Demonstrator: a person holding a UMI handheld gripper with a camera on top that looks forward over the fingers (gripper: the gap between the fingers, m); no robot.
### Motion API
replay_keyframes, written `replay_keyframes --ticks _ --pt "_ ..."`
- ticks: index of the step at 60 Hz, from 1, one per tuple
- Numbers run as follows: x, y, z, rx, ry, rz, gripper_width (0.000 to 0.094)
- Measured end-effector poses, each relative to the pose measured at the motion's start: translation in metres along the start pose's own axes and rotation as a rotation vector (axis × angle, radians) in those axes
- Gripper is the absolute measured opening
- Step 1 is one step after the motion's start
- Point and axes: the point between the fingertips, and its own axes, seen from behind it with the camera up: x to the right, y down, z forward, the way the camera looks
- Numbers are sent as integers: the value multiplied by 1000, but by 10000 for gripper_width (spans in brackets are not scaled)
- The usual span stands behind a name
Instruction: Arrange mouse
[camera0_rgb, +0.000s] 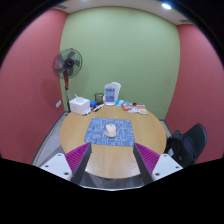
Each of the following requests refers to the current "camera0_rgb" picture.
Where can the red snack packet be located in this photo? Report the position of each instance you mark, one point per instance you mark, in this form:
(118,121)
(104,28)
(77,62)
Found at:
(141,109)

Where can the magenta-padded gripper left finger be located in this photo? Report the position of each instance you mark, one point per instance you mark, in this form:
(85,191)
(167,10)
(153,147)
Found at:
(77,159)

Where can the dark mesh pen cup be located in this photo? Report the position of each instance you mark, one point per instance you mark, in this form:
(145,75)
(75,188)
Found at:
(98,98)

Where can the small black round object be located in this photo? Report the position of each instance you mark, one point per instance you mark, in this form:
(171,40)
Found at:
(134,104)

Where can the small blue box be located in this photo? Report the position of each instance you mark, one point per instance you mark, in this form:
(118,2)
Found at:
(93,103)

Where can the blue patterned mouse pad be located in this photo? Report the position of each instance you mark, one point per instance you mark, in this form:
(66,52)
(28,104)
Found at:
(96,133)

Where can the black office chair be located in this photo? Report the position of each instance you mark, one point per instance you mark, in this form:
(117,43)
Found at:
(199,136)

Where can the black red-capped marker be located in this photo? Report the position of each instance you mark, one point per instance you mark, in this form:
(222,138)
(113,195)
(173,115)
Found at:
(98,107)

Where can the black standing fan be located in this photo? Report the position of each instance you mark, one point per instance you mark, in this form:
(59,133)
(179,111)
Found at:
(67,63)

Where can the light blue packet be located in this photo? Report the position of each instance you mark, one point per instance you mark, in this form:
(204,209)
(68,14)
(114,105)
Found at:
(118,102)

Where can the orange snack packet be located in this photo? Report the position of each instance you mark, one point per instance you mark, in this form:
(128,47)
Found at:
(126,106)

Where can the white tissue box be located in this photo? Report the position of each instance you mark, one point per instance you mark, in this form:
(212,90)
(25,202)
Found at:
(79,106)

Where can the white snack packet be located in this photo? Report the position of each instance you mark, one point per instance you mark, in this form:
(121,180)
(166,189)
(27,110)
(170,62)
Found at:
(132,109)

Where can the round ceiling light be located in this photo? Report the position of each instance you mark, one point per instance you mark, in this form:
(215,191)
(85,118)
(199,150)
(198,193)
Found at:
(166,6)

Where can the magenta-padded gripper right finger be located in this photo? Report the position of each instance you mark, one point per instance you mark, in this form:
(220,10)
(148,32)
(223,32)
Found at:
(148,159)

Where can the white wall socket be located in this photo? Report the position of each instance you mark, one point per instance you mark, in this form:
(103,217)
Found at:
(58,103)

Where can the beige computer mouse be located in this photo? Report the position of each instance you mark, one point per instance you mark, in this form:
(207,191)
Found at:
(110,130)

